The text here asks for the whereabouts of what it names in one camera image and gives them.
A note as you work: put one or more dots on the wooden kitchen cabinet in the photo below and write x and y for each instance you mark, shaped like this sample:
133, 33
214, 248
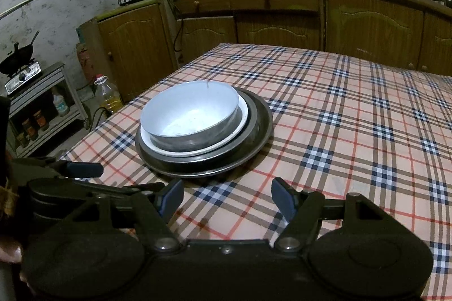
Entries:
282, 18

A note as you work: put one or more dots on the small white bottle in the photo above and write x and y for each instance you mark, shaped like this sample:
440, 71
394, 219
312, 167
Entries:
61, 106

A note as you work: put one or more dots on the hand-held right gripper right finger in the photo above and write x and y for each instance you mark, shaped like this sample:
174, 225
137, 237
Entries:
282, 198

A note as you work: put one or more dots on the small white bowl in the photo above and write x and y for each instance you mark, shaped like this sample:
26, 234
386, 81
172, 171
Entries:
226, 142

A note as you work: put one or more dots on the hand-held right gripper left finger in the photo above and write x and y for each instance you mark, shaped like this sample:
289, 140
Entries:
173, 196

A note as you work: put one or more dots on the large steel plate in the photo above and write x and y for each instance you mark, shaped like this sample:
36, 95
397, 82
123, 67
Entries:
264, 135

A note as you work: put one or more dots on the yellow oil bottle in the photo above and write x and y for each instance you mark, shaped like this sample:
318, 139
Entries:
107, 96

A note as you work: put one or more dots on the deep steel bowl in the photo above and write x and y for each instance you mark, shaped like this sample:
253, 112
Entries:
249, 129

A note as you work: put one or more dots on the black wok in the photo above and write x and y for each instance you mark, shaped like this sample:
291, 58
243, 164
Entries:
16, 57

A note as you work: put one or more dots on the person's left hand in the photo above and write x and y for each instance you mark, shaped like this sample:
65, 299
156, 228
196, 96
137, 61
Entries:
10, 253

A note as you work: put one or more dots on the large pale blue bowl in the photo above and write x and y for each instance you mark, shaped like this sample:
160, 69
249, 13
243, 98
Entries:
190, 110

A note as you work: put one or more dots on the brown spice jar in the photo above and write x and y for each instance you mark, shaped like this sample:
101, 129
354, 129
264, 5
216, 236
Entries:
41, 120
30, 129

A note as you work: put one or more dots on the grey gas stove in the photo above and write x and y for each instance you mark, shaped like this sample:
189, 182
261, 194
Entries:
23, 78

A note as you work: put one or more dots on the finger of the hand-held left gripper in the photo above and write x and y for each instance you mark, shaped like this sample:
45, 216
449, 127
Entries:
123, 188
83, 169

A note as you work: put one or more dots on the plaid tablecloth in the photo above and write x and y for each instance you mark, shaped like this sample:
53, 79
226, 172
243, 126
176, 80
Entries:
335, 131

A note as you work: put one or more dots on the grey metal shelf stand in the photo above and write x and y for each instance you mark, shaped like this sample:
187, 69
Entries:
49, 75

